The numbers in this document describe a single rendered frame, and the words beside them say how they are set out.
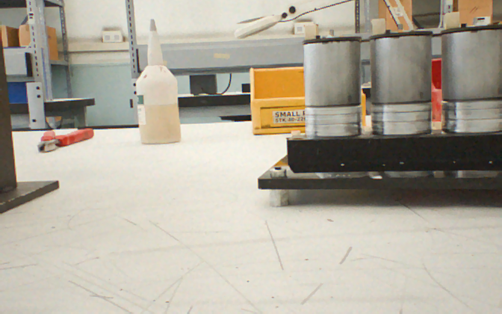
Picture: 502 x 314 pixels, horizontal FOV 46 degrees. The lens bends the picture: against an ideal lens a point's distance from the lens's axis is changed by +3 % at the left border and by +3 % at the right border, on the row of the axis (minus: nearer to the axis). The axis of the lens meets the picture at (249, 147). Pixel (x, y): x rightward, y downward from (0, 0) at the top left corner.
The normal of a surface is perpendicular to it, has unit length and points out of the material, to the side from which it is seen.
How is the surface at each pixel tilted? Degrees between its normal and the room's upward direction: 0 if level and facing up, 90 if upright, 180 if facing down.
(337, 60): 90
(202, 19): 90
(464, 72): 90
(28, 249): 0
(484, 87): 90
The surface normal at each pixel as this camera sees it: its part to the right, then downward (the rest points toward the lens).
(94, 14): -0.03, 0.11
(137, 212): -0.05, -0.99
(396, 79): -0.35, 0.12
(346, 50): 0.33, 0.09
